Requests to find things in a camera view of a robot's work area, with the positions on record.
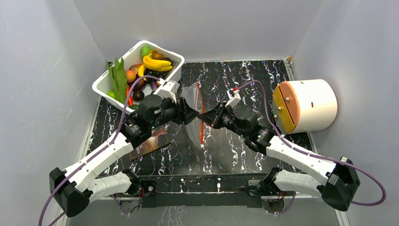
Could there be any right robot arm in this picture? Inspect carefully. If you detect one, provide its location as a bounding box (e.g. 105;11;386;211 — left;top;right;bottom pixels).
198;103;360;211

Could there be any yellow banana bunch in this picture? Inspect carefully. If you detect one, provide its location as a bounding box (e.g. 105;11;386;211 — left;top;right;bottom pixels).
137;52;173;77

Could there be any round cylinder with coloured lid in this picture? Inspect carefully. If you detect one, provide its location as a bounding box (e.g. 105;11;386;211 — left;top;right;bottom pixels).
272;79;337;134

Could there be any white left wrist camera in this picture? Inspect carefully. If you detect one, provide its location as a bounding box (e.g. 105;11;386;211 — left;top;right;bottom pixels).
154;79;180;103

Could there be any green round fruit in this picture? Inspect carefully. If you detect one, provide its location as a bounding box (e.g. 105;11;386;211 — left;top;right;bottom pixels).
140;46;152;57

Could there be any black base bar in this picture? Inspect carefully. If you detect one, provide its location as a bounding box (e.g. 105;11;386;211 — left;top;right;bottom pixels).
142;173;274;208

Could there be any dark grape bunch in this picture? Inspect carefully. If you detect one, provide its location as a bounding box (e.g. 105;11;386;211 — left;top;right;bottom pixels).
144;69;167;79

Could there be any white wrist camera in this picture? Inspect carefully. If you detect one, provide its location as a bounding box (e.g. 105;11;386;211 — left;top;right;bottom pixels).
226;88;241;108
154;79;180;103

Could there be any red carrot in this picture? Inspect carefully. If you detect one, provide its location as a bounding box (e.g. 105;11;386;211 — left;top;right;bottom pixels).
126;84;134;106

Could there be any white plastic bin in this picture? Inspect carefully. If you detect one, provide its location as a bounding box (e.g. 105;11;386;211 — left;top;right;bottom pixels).
92;40;185;114

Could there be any dark plum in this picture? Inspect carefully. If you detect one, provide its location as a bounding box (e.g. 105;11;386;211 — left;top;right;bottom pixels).
133;78;146;91

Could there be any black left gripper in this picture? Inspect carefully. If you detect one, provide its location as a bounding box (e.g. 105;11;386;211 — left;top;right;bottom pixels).
150;94;199;130

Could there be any clear zip top bag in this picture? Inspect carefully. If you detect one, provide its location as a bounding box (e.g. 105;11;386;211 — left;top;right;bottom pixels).
180;80;207;149

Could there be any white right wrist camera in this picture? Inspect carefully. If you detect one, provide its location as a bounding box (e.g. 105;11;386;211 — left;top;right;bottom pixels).
226;88;241;108

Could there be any dark brown round fruit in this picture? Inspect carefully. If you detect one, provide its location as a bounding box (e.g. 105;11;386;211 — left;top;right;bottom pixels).
132;90;145;101

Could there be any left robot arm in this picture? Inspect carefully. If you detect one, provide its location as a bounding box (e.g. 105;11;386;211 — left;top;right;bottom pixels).
49;94;199;217

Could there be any green leafy vegetable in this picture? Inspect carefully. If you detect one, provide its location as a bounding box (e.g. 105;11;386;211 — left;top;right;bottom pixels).
107;58;128;103

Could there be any dark book with orange cover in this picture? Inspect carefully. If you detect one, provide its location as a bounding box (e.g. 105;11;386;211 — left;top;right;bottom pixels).
129;126;171;161

